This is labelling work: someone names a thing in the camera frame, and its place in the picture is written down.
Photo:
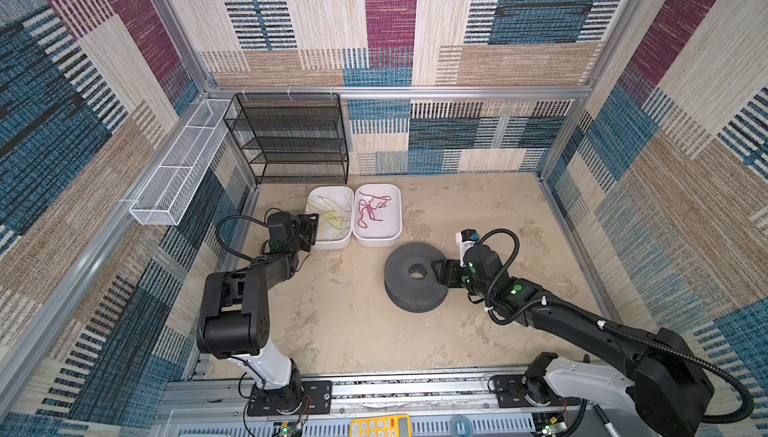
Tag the blue tape roll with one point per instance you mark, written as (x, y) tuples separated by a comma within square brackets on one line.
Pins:
[(460, 426)]

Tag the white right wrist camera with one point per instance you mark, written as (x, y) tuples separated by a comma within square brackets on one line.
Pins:
[(465, 240)]

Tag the aluminium corner post right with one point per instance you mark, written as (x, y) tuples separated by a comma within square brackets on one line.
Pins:
[(615, 35)]

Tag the yellow calculator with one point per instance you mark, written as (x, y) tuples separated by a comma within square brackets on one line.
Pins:
[(381, 426)]

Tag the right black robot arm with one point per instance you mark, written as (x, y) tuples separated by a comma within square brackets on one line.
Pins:
[(672, 391)]

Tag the black wire mesh shelf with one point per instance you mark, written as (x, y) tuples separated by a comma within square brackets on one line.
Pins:
[(290, 138)]

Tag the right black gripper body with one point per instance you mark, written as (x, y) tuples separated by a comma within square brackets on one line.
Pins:
[(450, 269)]

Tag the aluminium corner post left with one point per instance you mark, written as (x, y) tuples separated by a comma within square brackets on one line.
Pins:
[(183, 45)]

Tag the aluminium horizontal back rail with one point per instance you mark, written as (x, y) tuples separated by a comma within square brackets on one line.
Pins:
[(441, 93)]

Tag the white tray with yellow cables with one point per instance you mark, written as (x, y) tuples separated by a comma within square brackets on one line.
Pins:
[(333, 204)]

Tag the aluminium corner post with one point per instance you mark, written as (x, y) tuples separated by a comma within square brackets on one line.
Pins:
[(615, 35), (183, 45)]

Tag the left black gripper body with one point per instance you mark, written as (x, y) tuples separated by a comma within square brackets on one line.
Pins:
[(300, 231)]

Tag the white tray with red cable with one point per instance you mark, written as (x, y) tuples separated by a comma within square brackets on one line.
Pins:
[(377, 215)]

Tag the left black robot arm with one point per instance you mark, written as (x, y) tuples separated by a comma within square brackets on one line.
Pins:
[(234, 319)]

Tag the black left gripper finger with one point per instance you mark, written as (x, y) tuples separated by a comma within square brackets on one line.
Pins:
[(313, 222), (309, 243)]

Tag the white wire mesh basket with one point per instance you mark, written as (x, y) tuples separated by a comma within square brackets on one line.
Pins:
[(165, 198)]

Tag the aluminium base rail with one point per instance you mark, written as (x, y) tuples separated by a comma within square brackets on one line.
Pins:
[(492, 398)]

